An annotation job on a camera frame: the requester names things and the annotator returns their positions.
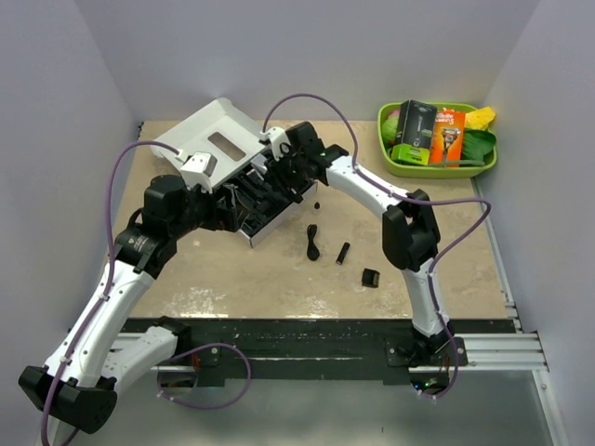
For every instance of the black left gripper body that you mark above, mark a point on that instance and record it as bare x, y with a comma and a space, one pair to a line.
203, 212

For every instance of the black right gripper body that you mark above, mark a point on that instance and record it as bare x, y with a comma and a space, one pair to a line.
288, 171

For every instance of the silver black hair clipper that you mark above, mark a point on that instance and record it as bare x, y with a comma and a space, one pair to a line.
259, 164

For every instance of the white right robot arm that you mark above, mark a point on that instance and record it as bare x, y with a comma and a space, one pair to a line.
409, 231

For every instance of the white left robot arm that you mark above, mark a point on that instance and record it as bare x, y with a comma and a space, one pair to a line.
80, 382

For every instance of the white clipper kit box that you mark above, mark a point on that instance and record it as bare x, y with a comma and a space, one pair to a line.
232, 137

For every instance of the black cylindrical battery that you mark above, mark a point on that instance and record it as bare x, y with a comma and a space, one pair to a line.
343, 253

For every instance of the black razor box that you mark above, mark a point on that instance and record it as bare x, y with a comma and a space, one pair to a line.
414, 133

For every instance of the black comb attachment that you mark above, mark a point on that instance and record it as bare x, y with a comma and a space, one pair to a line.
370, 278

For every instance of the green plastic basket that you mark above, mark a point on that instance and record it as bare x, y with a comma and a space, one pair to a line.
465, 168

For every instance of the orange razor package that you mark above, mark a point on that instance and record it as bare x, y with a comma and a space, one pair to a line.
446, 143

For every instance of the green leaf item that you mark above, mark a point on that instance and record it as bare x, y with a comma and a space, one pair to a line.
477, 144

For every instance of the yellow cloth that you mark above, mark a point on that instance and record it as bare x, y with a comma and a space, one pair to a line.
480, 119

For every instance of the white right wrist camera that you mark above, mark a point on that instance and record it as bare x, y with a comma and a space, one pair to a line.
276, 140

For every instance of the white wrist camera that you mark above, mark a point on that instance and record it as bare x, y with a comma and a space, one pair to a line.
198, 170
276, 140

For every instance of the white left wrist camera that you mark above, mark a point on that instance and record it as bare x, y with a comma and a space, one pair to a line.
198, 170

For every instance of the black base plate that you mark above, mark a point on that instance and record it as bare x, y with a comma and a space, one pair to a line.
289, 349

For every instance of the aluminium rail frame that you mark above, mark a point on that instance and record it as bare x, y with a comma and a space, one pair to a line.
481, 352

